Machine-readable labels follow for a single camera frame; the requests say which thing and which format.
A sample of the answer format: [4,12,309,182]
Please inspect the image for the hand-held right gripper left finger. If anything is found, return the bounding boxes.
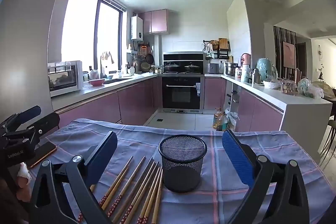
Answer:
[26,131,118,224]

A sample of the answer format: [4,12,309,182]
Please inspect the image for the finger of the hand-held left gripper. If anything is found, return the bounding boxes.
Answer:
[4,112,60,146]
[0,105,42,132]

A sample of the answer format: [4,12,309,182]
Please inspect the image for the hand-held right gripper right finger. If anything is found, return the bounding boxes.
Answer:
[222,130,310,224]

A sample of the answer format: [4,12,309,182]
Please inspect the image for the bundle of wooden chopsticks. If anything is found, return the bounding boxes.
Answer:
[76,156,164,224]

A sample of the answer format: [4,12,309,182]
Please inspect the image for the black mesh holder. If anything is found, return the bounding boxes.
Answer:
[158,134,208,193]

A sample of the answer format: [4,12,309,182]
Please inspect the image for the person's left hand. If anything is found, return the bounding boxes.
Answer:
[16,162,33,203]

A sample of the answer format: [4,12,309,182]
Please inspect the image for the black smartphone orange edge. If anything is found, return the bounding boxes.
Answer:
[26,141,58,169]

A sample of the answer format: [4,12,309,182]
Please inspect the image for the clear plastic bag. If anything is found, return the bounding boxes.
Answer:
[226,109,239,131]

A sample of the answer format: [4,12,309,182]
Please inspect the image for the yellow cooking oil bottle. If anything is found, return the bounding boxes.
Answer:
[213,108,223,131]

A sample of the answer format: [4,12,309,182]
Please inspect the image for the white microwave oven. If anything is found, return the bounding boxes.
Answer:
[47,60,84,97]

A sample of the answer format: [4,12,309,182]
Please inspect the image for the pink lower kitchen cabinets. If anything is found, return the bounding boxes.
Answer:
[204,77,227,110]
[54,76,159,130]
[235,89,284,132]

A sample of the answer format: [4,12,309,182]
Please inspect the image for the pink kitchen cabinets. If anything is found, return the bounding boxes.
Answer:
[138,9,168,35]
[204,77,227,110]
[235,89,284,132]
[54,76,159,130]

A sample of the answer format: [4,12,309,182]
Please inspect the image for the blue checked tablecloth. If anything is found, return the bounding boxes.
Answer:
[28,118,336,224]

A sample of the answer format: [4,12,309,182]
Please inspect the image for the white bowl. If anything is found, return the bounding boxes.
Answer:
[263,80,281,90]

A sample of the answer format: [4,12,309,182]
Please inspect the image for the kitchen faucet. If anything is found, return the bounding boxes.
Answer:
[100,55,111,79]

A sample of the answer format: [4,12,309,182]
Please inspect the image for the white plastic canister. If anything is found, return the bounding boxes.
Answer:
[240,64,251,83]

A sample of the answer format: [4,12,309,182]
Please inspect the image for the black built-in oven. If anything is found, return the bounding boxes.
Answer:
[161,76,202,110]

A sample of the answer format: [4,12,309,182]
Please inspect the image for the clear plastic container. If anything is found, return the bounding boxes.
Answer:
[280,80,297,95]

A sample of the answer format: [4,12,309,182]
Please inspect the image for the stainless steel pot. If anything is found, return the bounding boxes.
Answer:
[224,62,238,76]

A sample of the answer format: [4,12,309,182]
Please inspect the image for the mint green appliance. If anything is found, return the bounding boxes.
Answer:
[256,58,275,80]

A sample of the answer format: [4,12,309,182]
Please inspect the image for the dark chair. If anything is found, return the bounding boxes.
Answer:
[322,119,336,159]

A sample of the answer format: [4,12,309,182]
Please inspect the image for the kitchen window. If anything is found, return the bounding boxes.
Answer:
[61,0,126,71]

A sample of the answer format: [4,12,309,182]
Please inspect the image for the pink kettle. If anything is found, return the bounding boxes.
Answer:
[241,53,252,67]

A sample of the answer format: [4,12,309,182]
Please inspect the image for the green plastic bag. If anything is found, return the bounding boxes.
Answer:
[298,78,324,98]

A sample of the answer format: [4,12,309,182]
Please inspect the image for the black wok with lid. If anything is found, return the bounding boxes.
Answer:
[184,63,201,73]
[164,63,181,72]

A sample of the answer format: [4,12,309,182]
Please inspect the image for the black stove hood panel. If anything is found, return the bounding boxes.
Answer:
[163,52,206,62]

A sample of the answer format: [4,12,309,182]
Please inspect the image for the pink upper kitchen cabinets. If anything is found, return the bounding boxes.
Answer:
[138,9,168,35]

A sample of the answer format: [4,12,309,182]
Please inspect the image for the black wall rack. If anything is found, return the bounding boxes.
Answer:
[203,38,231,60]

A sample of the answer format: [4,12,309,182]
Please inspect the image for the pink wall picture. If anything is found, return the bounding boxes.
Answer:
[282,41,297,69]

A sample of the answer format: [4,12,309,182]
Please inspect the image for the white wall water heater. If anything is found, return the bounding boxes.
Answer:
[130,15,144,41]

